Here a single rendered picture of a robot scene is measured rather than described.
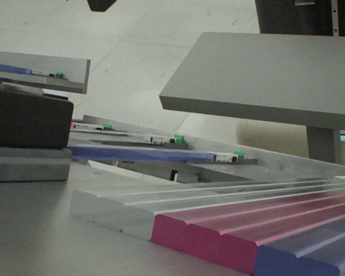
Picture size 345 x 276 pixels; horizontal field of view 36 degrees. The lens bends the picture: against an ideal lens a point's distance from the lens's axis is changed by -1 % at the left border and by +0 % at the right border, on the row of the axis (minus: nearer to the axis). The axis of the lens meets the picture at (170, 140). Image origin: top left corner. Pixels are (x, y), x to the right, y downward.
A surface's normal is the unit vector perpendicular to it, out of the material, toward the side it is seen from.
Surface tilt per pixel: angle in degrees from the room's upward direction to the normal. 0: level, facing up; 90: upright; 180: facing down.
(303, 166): 45
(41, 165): 90
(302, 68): 0
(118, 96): 0
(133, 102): 0
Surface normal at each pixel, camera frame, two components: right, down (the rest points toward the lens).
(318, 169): -0.51, -0.04
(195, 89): -0.24, -0.72
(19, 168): 0.84, 0.18
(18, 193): 0.18, -0.98
